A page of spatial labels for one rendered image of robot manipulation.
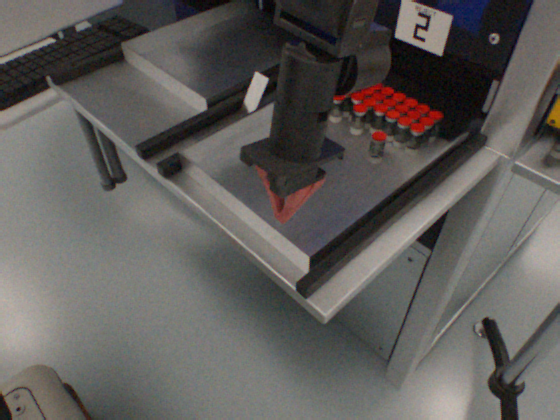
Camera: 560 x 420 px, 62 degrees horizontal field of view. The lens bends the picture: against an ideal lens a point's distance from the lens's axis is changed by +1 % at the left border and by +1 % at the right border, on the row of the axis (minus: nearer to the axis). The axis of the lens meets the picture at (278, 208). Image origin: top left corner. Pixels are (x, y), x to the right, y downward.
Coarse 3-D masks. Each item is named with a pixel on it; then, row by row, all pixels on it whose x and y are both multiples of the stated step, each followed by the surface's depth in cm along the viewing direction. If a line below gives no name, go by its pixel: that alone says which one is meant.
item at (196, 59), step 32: (160, 32) 92; (192, 32) 97; (224, 32) 98; (256, 32) 98; (288, 32) 98; (160, 64) 89; (192, 64) 89; (224, 64) 89; (256, 64) 89; (192, 96) 77; (224, 96) 77
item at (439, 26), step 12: (408, 12) 69; (432, 12) 67; (408, 24) 70; (420, 24) 69; (432, 24) 68; (444, 24) 66; (396, 36) 73; (408, 36) 71; (420, 36) 70; (432, 36) 68; (444, 36) 67; (432, 48) 69
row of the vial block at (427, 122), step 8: (368, 88) 75; (368, 96) 74; (376, 96) 73; (384, 96) 73; (376, 104) 73; (384, 104) 72; (392, 104) 71; (400, 104) 71; (400, 112) 70; (408, 112) 70; (416, 112) 70; (416, 120) 69; (424, 120) 69; (432, 120) 68; (424, 136) 69; (424, 144) 70
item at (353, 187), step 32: (224, 128) 69; (256, 128) 74; (192, 160) 64; (224, 160) 69; (352, 160) 69; (384, 160) 69; (416, 160) 69; (224, 192) 61; (256, 192) 65; (320, 192) 65; (352, 192) 65; (384, 192) 65; (256, 224) 59; (288, 224) 60; (320, 224) 60; (352, 224) 56; (288, 256) 57; (320, 256) 55
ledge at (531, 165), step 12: (540, 144) 72; (552, 144) 72; (528, 156) 70; (540, 156) 70; (516, 168) 70; (528, 168) 68; (540, 168) 68; (552, 168) 68; (540, 180) 68; (552, 180) 67
